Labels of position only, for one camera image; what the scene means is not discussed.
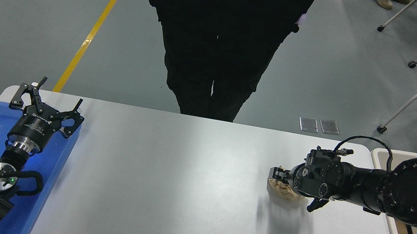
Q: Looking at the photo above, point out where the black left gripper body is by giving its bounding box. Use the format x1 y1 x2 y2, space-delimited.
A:
6 99 66 151

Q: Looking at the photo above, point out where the tan paper ball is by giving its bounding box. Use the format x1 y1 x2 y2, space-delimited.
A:
265 174 312 205

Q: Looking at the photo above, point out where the metal floor plate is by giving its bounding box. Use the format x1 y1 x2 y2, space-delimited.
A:
297 116 320 134
318 118 342 136

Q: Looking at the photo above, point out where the person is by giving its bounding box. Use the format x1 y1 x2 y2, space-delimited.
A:
125 0 317 133
370 0 411 14

